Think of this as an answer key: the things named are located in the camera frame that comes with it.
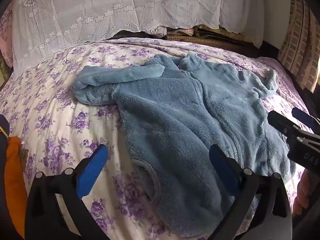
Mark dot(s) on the pink patterned folded cloth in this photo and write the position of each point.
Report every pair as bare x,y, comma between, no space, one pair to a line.
178,31

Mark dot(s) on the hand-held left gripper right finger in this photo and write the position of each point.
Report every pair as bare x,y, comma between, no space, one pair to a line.
222,172

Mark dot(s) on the orange cloth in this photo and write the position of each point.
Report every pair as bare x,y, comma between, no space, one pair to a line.
16,185

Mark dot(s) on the beige brick-pattern curtain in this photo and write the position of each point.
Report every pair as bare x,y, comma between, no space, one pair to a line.
300,42

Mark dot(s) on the brown woven mat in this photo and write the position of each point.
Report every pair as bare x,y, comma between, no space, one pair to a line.
220,38

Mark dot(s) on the blue fleece jacket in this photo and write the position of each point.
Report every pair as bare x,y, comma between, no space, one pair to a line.
175,110

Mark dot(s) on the person's right hand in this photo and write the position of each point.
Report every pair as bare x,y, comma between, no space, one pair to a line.
303,190

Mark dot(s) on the dark blue cloth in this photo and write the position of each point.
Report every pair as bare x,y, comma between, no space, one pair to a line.
3,127

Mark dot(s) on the purple floral bed sheet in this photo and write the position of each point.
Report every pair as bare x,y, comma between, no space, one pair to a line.
50,105

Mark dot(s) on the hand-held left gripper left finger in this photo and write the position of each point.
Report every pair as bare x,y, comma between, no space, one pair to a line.
96,167

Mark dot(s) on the dark folded cloth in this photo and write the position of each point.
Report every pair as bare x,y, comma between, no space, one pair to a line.
125,35

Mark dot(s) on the pink floral cloth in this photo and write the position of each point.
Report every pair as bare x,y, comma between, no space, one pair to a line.
5,30

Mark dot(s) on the white lace cover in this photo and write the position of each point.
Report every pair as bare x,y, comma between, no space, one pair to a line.
100,5

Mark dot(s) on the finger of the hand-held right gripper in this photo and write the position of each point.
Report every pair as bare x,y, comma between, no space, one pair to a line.
280,122
303,118

